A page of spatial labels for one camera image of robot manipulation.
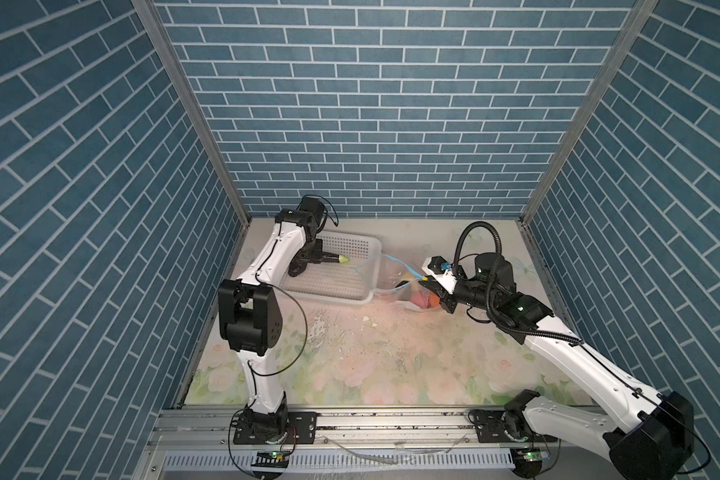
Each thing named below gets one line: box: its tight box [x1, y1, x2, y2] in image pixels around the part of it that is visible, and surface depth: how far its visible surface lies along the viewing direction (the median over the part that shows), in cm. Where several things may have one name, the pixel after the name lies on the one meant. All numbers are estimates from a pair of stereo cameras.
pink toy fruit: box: [411, 290, 431, 309], surface depth 80 cm
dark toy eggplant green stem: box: [322, 253, 350, 263], surface depth 107 cm
